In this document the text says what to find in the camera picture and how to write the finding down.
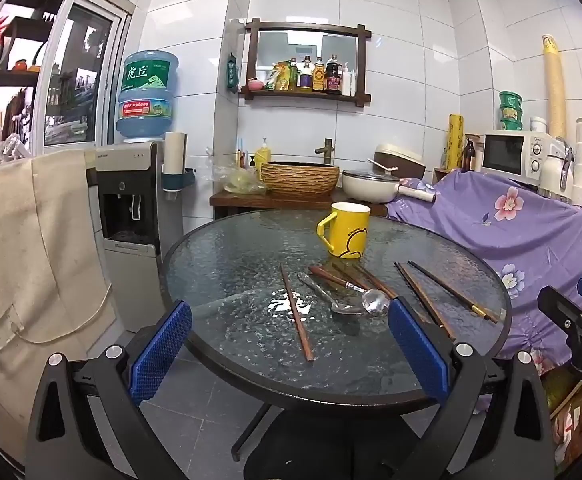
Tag yellow soap dispenser bottle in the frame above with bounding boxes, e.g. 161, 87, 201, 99
254, 137, 272, 173

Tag white and brown rice cooker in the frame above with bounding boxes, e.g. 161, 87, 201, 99
368, 143, 426, 181

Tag beige cloth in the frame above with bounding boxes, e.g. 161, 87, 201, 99
0, 151, 116, 456

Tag teal wall holder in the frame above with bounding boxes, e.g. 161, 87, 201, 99
162, 167, 198, 193

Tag woven pattern basin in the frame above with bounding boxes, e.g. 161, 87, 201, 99
260, 161, 340, 197

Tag black chopstick with gold band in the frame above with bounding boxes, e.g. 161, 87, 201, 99
407, 260, 500, 324

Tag stack of green bowls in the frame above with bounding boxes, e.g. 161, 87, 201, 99
498, 91, 524, 132

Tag yellow cling film roll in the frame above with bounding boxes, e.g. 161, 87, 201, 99
446, 113, 466, 171

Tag yellow mug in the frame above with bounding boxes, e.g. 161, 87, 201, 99
317, 202, 372, 261

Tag wooden counter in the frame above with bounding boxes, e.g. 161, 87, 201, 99
209, 187, 392, 218

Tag wooden framed mirror shelf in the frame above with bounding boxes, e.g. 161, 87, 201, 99
238, 17, 372, 107

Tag purple floral cloth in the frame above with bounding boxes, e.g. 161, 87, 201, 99
386, 169, 582, 413

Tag white microwave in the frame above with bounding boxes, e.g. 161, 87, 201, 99
480, 130, 572, 186

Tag blue water bottle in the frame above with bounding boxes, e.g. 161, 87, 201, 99
115, 50, 180, 143

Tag colourful plastic bag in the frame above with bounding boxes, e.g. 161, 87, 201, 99
541, 360, 582, 461

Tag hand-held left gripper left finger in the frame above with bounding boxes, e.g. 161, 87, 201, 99
26, 300, 194, 480

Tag row of condiment bottles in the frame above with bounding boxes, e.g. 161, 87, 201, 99
270, 54, 358, 97

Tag white kettle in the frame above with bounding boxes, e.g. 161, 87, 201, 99
540, 137, 576, 198

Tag white paper cup tube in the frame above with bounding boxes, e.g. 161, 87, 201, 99
163, 131, 188, 193

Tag tall stack of yellow cups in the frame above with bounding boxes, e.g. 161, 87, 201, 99
542, 34, 569, 140

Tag grey water dispenser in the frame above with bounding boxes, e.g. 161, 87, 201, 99
95, 141, 184, 333

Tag wooden-handled spoon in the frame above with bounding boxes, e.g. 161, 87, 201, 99
309, 265, 392, 317

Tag clear plastic bags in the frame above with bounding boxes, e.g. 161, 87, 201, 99
206, 157, 269, 196

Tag metal spoon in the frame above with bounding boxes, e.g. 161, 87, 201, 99
297, 272, 366, 317

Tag brass faucet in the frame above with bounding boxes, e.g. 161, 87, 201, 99
315, 138, 336, 165

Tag round glass table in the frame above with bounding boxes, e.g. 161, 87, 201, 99
160, 208, 513, 480

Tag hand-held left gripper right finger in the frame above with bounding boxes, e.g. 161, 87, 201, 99
387, 296, 556, 480

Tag white frying pan with lid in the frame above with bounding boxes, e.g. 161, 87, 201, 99
341, 168, 436, 206

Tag sliding window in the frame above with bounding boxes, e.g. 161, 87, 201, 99
0, 0, 134, 156

